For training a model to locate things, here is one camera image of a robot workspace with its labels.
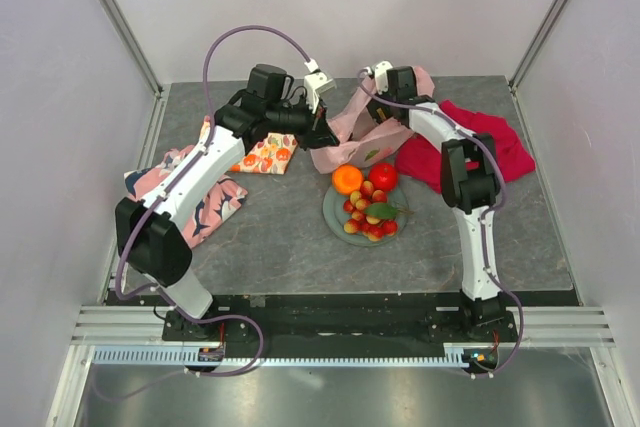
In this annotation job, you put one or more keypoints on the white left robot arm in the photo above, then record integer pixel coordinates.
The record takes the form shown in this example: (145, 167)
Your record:
(149, 230)

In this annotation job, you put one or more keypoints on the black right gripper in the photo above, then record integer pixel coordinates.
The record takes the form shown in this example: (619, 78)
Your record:
(373, 107)

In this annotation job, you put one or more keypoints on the red fake apple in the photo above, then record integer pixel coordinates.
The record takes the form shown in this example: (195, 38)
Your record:
(383, 176)

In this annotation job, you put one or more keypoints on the blue-grey cable duct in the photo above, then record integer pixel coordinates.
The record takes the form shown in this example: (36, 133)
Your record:
(453, 357)

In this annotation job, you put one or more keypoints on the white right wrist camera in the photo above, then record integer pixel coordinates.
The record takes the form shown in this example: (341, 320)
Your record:
(374, 79)

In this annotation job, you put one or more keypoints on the red yellow fake fruit bunch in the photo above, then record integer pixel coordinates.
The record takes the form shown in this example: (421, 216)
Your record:
(372, 214)

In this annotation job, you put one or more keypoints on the orange fake mandarin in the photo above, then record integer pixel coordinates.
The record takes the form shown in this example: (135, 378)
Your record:
(347, 179)

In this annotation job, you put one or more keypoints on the pink plastic bag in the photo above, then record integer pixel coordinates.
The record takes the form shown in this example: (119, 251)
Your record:
(362, 142)

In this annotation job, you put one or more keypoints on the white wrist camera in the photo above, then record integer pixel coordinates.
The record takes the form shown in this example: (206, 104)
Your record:
(316, 82)
(374, 79)

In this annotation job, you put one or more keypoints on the orange floral cloth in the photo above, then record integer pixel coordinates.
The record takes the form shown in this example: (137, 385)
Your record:
(272, 155)

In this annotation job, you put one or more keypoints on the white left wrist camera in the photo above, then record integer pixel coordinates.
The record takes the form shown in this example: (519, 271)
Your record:
(316, 82)

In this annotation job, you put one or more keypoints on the grey-green round plate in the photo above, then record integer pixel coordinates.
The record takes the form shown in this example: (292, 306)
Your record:
(334, 216)

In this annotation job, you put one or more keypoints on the pink navy floral cloth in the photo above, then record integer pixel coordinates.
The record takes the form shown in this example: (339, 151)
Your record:
(222, 200)

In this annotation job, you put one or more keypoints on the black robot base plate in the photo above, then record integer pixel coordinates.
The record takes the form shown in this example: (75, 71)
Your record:
(448, 317)

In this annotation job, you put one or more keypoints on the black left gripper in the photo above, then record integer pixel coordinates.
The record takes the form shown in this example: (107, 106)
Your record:
(319, 133)

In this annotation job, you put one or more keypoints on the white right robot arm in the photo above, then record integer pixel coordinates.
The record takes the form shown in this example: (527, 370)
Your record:
(470, 180)

